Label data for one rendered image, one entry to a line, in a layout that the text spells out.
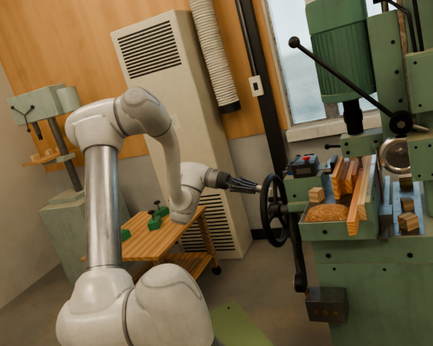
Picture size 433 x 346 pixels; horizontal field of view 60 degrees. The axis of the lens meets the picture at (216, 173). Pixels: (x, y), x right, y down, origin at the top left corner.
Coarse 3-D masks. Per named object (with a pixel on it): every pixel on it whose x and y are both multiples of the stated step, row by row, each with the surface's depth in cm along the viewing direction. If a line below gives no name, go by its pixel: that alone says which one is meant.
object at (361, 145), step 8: (376, 128) 124; (344, 136) 126; (352, 136) 123; (360, 136) 121; (368, 136) 120; (376, 136) 119; (344, 144) 124; (352, 144) 123; (360, 144) 122; (368, 144) 121; (344, 152) 125; (352, 152) 124; (360, 152) 123; (368, 152) 122
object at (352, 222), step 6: (366, 156) 140; (360, 168) 130; (360, 180) 120; (360, 186) 115; (354, 192) 112; (354, 198) 108; (354, 204) 105; (354, 210) 101; (348, 216) 99; (354, 216) 98; (348, 222) 96; (354, 222) 95; (348, 228) 97; (354, 228) 96; (348, 234) 97; (354, 234) 97
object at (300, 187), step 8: (288, 176) 135; (312, 176) 129; (320, 176) 128; (328, 176) 138; (288, 184) 133; (296, 184) 132; (304, 184) 131; (312, 184) 130; (320, 184) 128; (288, 192) 135; (296, 192) 133; (304, 192) 132; (288, 200) 136; (296, 200) 134; (304, 200) 133
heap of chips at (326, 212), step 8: (312, 208) 114; (320, 208) 111; (328, 208) 110; (336, 208) 109; (344, 208) 110; (312, 216) 111; (320, 216) 109; (328, 216) 108; (336, 216) 107; (344, 216) 107
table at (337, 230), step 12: (324, 192) 128; (288, 204) 135; (300, 204) 132; (312, 204) 122; (348, 204) 115; (300, 228) 112; (312, 228) 110; (324, 228) 108; (336, 228) 107; (360, 228) 104; (372, 228) 103; (312, 240) 112
